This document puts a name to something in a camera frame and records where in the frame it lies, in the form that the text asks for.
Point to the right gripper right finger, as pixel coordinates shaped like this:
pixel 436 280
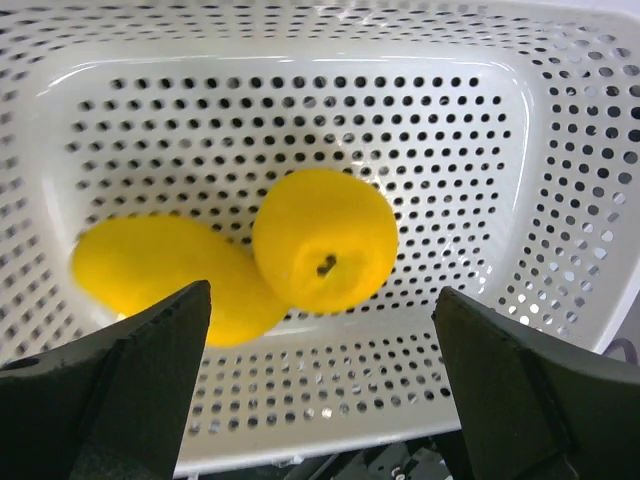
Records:
pixel 530 405

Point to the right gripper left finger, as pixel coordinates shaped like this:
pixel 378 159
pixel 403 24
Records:
pixel 112 404

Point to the yellow fake lemon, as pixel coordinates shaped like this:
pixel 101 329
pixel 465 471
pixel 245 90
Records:
pixel 128 264
pixel 324 241

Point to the white perforated basket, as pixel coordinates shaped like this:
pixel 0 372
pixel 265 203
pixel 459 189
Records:
pixel 505 135

